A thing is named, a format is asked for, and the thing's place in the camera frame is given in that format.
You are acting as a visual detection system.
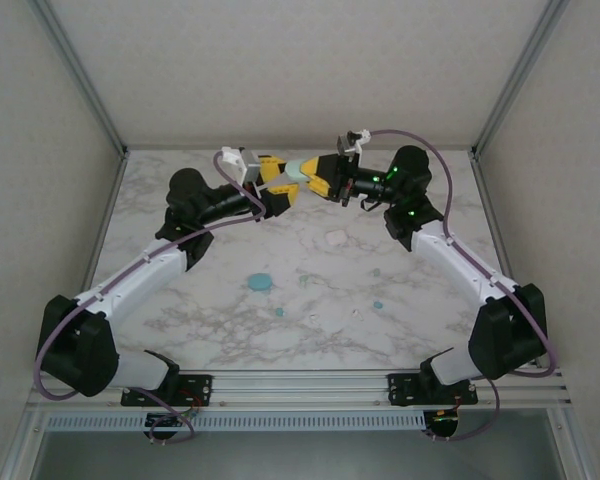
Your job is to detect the mint green earbud charging case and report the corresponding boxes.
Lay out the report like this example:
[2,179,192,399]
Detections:
[285,159,315,185]

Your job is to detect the left controller board with LED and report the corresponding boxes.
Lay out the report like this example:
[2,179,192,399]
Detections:
[145,412,189,429]

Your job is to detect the controller board with led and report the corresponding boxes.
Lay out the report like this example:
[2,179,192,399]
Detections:
[429,408,462,426]
[145,412,189,429]

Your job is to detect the right controller board with LED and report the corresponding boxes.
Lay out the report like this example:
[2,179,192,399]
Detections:
[429,408,462,426]

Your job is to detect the aluminium frame crossbar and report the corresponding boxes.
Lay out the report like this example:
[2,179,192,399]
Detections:
[123,143,476,152]

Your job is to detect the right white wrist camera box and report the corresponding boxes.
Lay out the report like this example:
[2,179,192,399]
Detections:
[335,128,372,155]

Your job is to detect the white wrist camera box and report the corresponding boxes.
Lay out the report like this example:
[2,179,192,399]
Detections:
[335,128,372,155]
[219,146,262,185]

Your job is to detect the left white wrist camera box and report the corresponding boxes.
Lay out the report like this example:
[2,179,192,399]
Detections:
[219,146,262,185]

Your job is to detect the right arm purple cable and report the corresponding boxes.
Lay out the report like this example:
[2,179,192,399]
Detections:
[368,128,559,444]

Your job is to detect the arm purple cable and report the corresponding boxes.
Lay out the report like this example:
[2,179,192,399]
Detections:
[368,128,559,444]
[32,149,269,445]

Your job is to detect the aluminium table side rail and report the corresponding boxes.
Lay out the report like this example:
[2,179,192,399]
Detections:
[469,152,539,369]
[54,150,130,371]

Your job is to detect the aluminium frame post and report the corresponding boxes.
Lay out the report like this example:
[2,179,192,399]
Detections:
[470,0,574,157]
[549,407,600,480]
[29,0,130,155]
[0,407,49,480]

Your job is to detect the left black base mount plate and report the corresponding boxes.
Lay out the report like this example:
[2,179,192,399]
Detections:
[120,373,214,407]

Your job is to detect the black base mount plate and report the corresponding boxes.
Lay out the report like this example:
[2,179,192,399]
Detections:
[120,373,214,407]
[387,372,480,406]

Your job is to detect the aluminium mounting rail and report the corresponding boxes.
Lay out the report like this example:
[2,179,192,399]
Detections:
[27,368,574,409]

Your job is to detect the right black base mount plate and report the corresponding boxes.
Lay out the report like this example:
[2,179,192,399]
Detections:
[387,372,480,406]

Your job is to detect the white slotted cable duct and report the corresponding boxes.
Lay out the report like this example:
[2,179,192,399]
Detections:
[44,412,426,431]

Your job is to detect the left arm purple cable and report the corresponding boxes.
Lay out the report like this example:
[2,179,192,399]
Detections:
[32,149,269,445]

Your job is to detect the aluminium lower frame post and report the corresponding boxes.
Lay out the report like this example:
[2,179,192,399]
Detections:
[549,407,600,480]
[0,407,49,480]

